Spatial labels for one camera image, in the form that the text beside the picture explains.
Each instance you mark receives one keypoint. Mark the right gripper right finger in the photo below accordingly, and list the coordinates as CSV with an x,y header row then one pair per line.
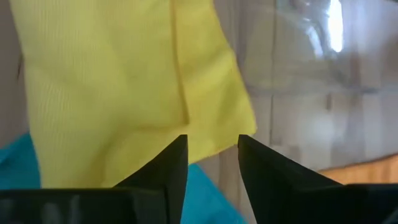
x,y
267,180

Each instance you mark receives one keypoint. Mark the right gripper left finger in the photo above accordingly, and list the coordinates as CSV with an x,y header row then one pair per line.
x,y
168,174

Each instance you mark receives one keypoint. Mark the yellow microfiber towel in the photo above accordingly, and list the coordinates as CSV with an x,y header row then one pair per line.
x,y
109,93

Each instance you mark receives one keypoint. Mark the teal microfiber towel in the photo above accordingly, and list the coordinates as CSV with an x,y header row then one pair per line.
x,y
18,165

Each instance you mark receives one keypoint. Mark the clear plastic bin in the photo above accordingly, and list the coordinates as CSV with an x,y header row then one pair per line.
x,y
311,93

